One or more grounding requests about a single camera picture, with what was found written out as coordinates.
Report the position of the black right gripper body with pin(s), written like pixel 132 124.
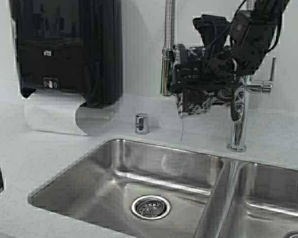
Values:
pixel 194 69

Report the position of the black white patterned cloth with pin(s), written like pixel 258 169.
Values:
pixel 191 103

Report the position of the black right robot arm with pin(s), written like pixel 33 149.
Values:
pixel 233 49

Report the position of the chrome kitchen faucet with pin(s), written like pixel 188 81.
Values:
pixel 219 72

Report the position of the chrome air gap cap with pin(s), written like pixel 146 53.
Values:
pixel 141 123

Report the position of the stainless steel double sink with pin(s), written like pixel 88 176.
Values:
pixel 211 196

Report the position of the black paper towel dispenser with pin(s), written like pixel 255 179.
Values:
pixel 69 62

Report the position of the sink drain strainer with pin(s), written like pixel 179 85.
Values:
pixel 150 207

